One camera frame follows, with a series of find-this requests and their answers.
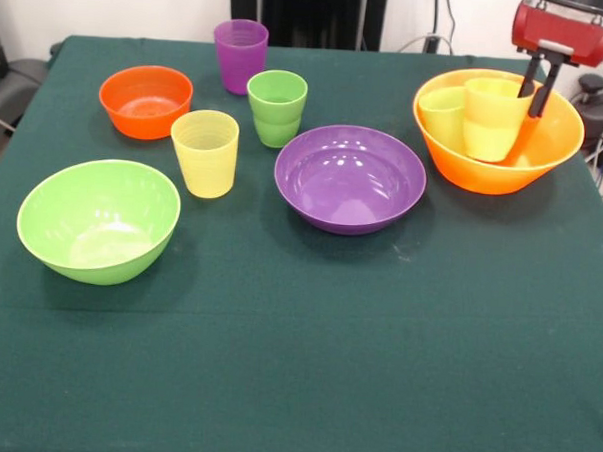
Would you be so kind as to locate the light green tapered cup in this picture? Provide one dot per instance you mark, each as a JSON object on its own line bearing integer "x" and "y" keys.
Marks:
{"x": 441, "y": 117}

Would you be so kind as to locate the purple bowl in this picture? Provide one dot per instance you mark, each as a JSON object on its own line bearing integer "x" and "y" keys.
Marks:
{"x": 348, "y": 183}

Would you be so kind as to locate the orange-red bowl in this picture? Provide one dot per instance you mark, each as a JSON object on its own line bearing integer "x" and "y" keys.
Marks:
{"x": 141, "y": 124}

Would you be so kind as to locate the purple cup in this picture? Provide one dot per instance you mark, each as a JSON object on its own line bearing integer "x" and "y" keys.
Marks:
{"x": 238, "y": 63}

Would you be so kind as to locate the dark green tablecloth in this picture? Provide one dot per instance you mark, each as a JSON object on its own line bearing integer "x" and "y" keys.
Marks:
{"x": 295, "y": 361}

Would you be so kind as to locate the large yellow-orange bowl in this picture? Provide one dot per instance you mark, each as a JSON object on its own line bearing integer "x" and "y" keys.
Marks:
{"x": 555, "y": 142}

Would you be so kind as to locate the yellow tapered cup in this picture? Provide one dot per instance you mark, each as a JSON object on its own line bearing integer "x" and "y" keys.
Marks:
{"x": 204, "y": 167}

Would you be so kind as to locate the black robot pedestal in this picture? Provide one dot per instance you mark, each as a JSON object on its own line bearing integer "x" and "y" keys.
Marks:
{"x": 316, "y": 11}

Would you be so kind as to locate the green stepped cup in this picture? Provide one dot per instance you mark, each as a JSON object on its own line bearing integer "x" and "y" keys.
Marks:
{"x": 276, "y": 125}

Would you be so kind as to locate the green bowl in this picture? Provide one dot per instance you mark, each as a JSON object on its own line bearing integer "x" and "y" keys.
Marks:
{"x": 96, "y": 217}

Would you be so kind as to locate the orange-red cup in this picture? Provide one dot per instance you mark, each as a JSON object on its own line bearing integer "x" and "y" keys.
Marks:
{"x": 524, "y": 140}

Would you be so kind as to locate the grey office chair base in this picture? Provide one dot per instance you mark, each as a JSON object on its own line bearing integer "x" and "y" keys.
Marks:
{"x": 17, "y": 83}

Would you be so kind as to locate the yellow-orange stepped cup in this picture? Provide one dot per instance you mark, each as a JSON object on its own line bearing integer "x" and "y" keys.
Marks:
{"x": 491, "y": 124}

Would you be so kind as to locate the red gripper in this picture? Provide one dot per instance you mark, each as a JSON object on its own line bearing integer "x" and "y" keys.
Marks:
{"x": 585, "y": 35}

